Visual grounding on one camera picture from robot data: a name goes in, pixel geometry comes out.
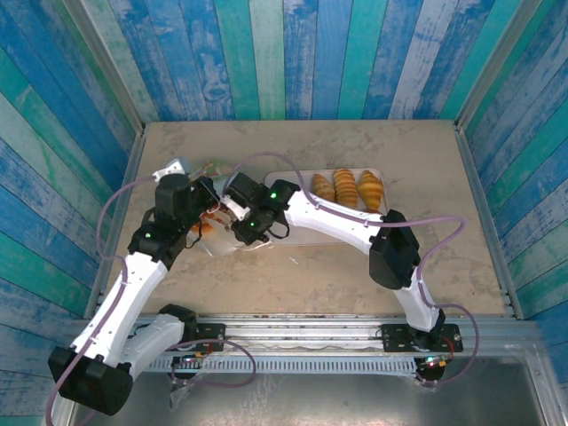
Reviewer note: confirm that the white printed paper bag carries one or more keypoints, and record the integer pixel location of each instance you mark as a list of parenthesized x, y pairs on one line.
[(219, 246)]

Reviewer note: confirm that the orange glazed fake bread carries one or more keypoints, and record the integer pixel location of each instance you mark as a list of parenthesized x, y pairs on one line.
[(207, 228)]

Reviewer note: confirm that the small brown fake croissant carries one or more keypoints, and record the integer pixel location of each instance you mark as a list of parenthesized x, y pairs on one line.
[(323, 187)]

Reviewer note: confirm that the ridged golden fake bread roll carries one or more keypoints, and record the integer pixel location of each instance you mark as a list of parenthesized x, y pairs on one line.
[(346, 188)]

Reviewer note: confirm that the large golden fake croissant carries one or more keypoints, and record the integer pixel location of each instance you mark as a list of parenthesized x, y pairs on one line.
[(370, 190)]

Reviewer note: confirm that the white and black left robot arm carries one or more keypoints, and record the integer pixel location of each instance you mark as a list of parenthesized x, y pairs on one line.
[(120, 302)]

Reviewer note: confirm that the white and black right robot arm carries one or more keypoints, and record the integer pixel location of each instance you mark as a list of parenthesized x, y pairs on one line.
[(328, 217)]

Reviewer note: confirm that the pale rectangular tray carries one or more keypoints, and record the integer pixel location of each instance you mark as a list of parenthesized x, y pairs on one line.
[(319, 239)]

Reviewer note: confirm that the circuit board with LEDs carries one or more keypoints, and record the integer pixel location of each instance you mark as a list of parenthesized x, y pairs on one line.
[(191, 357), (435, 361)]

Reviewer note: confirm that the shiny steel panel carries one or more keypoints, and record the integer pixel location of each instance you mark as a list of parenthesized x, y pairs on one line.
[(310, 399)]

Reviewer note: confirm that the clear plastic scrap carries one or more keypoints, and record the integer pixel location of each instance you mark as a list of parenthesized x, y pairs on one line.
[(177, 395)]

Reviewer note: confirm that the aluminium side rail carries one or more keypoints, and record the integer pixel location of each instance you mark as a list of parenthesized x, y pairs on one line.
[(477, 177), (138, 142)]

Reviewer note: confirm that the aluminium mounting rail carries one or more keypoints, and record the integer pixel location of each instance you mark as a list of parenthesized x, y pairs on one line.
[(302, 330)]

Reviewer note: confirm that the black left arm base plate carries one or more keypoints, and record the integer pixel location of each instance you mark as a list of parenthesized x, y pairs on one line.
[(215, 330)]

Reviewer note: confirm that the aluminium corner post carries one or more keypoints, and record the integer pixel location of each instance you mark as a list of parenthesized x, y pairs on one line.
[(108, 71), (492, 66)]

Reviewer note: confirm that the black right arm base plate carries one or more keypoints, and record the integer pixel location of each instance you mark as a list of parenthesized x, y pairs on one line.
[(395, 337)]

